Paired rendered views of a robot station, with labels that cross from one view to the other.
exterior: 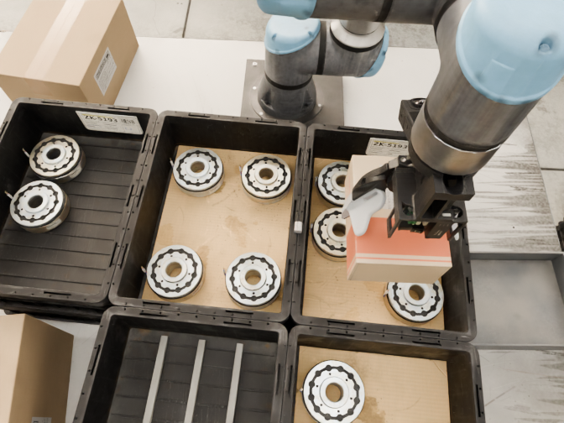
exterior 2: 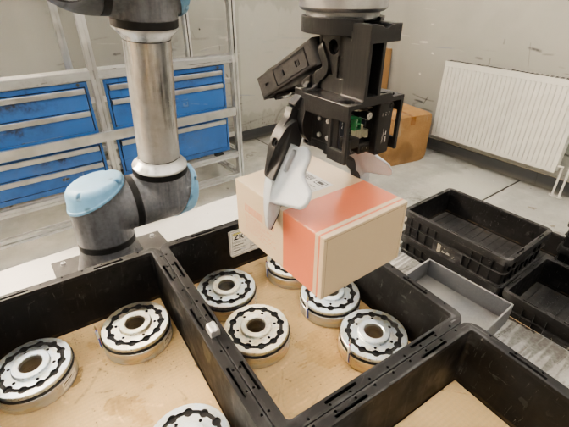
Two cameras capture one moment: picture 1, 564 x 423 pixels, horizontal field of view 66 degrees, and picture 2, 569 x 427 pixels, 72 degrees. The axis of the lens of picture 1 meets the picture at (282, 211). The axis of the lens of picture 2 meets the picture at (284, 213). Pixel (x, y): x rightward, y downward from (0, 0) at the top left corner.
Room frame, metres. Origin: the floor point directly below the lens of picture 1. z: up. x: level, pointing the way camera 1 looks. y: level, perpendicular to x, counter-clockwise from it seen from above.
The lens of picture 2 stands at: (-0.03, 0.11, 1.32)
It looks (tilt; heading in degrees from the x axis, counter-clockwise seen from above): 31 degrees down; 323
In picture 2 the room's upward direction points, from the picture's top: straight up
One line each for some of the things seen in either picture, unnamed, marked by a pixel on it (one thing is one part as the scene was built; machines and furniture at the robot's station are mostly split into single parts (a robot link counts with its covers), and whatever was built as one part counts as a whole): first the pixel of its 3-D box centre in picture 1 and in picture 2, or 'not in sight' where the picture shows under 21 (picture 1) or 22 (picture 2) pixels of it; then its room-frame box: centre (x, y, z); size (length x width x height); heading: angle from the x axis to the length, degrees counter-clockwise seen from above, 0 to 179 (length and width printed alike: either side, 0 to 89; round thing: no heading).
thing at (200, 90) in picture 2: not in sight; (175, 119); (2.22, -0.77, 0.60); 0.72 x 0.03 x 0.56; 89
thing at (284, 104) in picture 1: (287, 83); (111, 254); (0.76, 0.00, 0.80); 0.15 x 0.15 x 0.10
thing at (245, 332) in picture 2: (339, 230); (256, 325); (0.34, -0.11, 0.86); 0.05 x 0.05 x 0.01
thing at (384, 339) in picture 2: (416, 292); (373, 331); (0.22, -0.25, 0.86); 0.05 x 0.05 x 0.01
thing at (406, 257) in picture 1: (392, 219); (315, 217); (0.26, -0.16, 1.08); 0.16 x 0.12 x 0.07; 179
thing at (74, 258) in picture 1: (69, 203); not in sight; (0.38, 0.42, 0.87); 0.40 x 0.30 x 0.11; 176
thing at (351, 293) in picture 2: not in sight; (329, 293); (0.33, -0.26, 0.86); 0.10 x 0.10 x 0.01
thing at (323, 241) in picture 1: (339, 231); (256, 328); (0.34, -0.11, 0.86); 0.10 x 0.10 x 0.01
